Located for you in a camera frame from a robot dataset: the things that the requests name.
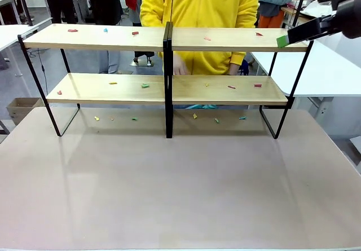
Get wooden two-tier shelf black frame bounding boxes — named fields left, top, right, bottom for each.
left=168, top=21, right=314, bottom=139
left=17, top=21, right=170, bottom=139

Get bystander in black clothes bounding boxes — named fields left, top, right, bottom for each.
left=39, top=0, right=77, bottom=25

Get bystander with grey trousers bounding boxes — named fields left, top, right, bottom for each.
left=84, top=0, right=127, bottom=74

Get black metal pole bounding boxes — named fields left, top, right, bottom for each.
left=291, top=0, right=309, bottom=28

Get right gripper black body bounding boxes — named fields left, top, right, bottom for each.
left=334, top=0, right=361, bottom=40

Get person right hand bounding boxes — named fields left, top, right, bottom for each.
left=172, top=52, right=188, bottom=76

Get white table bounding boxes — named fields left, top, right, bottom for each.
left=250, top=39, right=361, bottom=116
left=0, top=16, right=54, bottom=78

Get white paper sheets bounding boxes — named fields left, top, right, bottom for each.
left=299, top=0, right=338, bottom=18

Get thin black floor cable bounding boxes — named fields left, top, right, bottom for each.
left=28, top=47, right=48, bottom=94

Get wooden background desk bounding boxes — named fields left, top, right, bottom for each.
left=280, top=5, right=314, bottom=29

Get orange garment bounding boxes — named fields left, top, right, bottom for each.
left=258, top=8, right=285, bottom=28

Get person in yellow hoodie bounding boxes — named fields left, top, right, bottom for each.
left=139, top=0, right=261, bottom=76

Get black metal stand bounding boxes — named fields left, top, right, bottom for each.
left=15, top=0, right=34, bottom=26

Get cardboard box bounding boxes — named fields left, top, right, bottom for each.
left=6, top=97, right=46, bottom=126

